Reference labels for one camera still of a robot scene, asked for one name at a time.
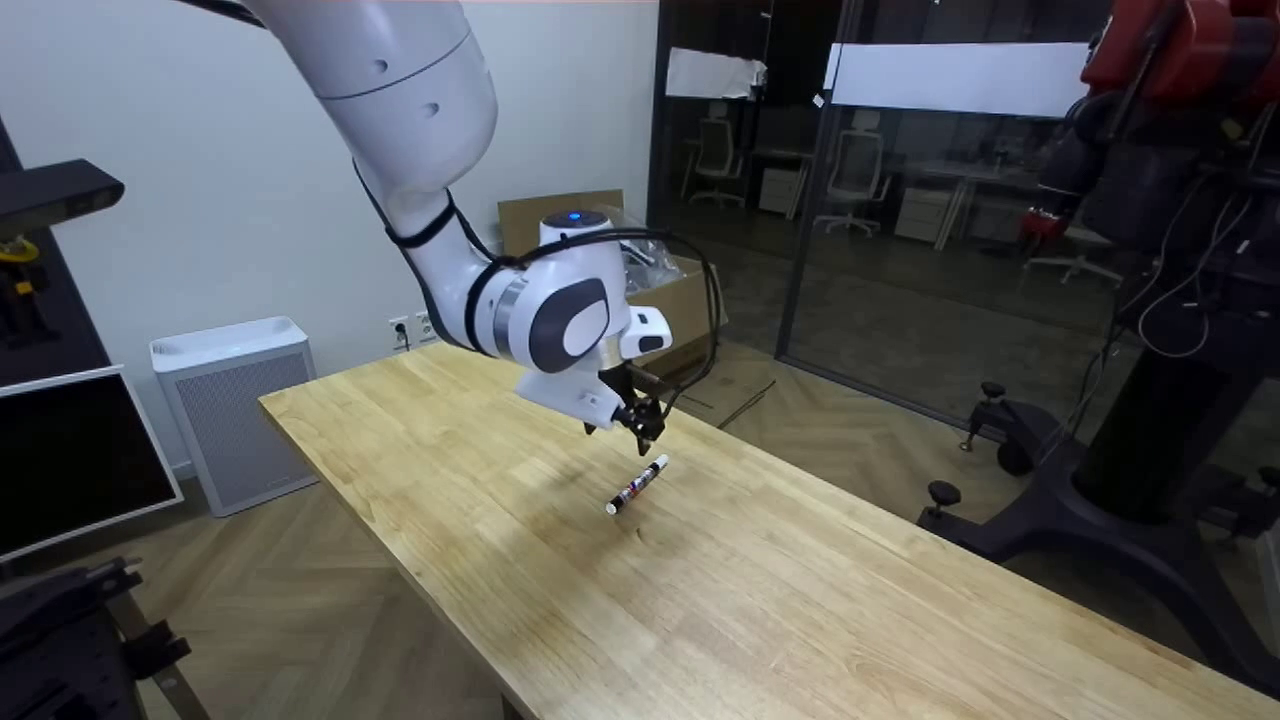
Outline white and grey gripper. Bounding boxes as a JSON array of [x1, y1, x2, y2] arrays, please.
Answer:
[[512, 244, 672, 456]]

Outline black and white marker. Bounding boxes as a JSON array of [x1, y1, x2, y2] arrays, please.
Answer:
[[604, 451, 672, 516]]

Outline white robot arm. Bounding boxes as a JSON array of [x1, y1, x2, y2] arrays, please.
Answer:
[[188, 0, 672, 451]]

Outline cardboard box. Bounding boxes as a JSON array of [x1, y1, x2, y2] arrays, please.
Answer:
[[497, 189, 712, 374]]

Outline white office chair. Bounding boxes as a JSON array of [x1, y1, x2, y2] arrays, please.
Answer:
[[812, 132, 883, 235]]

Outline black monitor screen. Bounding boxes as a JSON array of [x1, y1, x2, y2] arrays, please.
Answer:
[[0, 364, 184, 565]]

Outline black shelf unit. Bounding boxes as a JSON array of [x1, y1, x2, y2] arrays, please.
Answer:
[[0, 123, 122, 384]]

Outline black tripod stand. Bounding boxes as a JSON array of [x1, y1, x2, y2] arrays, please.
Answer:
[[0, 559, 209, 720]]

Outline red robot upper body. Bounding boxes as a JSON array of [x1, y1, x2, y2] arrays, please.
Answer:
[[1081, 0, 1280, 109]]

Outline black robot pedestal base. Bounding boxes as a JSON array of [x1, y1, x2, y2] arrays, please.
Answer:
[[920, 184, 1280, 694]]

